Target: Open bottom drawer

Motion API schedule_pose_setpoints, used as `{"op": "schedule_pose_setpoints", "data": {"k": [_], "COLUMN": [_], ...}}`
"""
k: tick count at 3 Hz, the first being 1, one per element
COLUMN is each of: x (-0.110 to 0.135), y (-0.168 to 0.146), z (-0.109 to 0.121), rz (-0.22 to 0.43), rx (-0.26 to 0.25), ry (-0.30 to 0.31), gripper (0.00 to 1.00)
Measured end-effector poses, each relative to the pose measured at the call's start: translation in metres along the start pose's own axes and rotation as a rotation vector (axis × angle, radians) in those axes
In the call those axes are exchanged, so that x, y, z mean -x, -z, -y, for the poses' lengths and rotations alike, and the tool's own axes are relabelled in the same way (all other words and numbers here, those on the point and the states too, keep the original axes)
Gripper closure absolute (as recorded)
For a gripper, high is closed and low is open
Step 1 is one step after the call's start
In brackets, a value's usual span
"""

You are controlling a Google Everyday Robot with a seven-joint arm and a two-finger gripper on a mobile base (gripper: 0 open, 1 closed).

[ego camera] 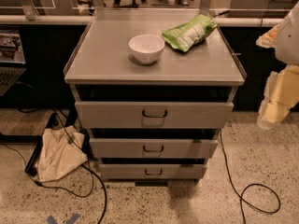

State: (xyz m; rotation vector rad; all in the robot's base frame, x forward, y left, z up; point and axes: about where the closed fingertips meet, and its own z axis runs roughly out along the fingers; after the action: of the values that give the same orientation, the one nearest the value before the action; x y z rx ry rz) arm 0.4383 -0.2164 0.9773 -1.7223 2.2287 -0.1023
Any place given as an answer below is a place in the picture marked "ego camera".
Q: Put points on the white ceramic bowl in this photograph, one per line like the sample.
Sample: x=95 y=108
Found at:
x=146 y=49

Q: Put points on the cream cloth tote bag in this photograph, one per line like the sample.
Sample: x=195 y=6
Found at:
x=61 y=153

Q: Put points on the padded gripper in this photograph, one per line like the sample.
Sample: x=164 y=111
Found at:
x=289 y=42

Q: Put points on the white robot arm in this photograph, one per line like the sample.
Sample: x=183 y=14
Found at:
x=284 y=38

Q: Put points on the grey metal drawer cabinet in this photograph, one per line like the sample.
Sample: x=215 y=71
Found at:
x=103 y=70

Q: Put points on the grey bottom drawer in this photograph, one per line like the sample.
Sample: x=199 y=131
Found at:
x=152 y=171

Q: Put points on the grey middle drawer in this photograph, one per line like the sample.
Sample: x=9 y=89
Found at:
x=152 y=148

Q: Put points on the green snack bag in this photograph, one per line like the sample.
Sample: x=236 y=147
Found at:
x=187 y=35

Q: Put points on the black laptop computer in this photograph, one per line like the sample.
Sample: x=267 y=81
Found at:
x=12 y=59

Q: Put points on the grey top drawer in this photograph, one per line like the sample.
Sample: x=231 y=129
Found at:
x=172 y=115

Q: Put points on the grey drawer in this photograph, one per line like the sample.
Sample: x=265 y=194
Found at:
x=172 y=115
x=152 y=171
x=152 y=148

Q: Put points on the white horizontal rail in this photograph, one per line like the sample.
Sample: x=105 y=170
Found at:
x=84 y=20

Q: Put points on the black table leg base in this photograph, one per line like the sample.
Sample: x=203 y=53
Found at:
x=25 y=139

